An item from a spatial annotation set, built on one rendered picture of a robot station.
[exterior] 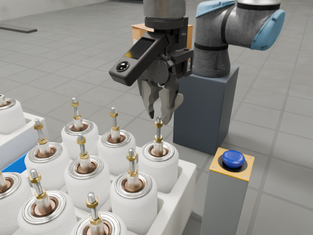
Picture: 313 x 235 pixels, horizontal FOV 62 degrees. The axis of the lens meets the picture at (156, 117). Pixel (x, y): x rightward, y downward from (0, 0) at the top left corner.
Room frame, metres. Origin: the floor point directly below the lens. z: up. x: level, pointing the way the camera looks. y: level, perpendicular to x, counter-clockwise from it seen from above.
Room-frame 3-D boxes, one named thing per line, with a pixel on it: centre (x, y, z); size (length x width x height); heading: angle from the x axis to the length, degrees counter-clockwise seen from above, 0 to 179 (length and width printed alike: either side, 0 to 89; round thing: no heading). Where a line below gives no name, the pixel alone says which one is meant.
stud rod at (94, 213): (0.27, 0.10, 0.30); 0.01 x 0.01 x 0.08
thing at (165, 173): (0.48, 0.00, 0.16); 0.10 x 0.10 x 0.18
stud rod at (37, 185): (0.32, 0.20, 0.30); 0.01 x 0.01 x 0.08
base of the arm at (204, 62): (0.89, -0.19, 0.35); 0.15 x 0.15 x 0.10
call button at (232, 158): (0.37, -0.14, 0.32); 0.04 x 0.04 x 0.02
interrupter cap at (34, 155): (0.48, 0.26, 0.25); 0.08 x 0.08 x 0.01
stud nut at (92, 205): (0.27, 0.10, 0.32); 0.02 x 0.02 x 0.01; 44
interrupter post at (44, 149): (0.48, 0.26, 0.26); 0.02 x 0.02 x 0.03
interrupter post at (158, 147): (0.48, 0.00, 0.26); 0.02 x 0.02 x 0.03
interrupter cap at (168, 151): (0.48, 0.00, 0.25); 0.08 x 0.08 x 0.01
